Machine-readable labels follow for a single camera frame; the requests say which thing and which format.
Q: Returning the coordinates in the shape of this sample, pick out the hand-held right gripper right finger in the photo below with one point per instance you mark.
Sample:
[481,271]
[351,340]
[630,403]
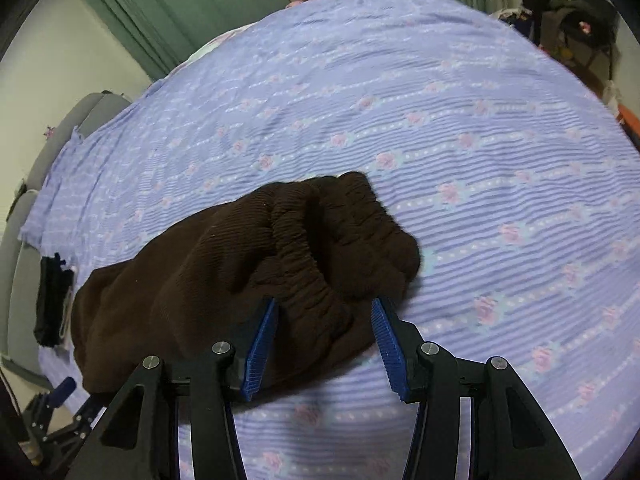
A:
[389,347]

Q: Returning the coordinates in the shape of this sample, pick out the grey padded headboard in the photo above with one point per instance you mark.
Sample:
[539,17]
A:
[30,240]

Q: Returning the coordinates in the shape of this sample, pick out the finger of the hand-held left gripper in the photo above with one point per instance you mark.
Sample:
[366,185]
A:
[61,392]

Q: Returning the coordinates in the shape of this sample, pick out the purple floral bed sheet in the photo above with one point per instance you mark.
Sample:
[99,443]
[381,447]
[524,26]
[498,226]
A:
[380,150]

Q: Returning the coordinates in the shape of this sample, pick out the black cloth item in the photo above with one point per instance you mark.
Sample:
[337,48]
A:
[51,300]

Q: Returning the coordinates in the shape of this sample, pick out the dark brown pants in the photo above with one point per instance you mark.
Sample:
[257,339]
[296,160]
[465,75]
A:
[235,280]

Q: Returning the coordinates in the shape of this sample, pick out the green curtain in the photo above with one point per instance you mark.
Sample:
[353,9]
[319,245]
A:
[180,5]

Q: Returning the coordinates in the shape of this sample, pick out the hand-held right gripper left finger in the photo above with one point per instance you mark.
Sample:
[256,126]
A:
[260,347]

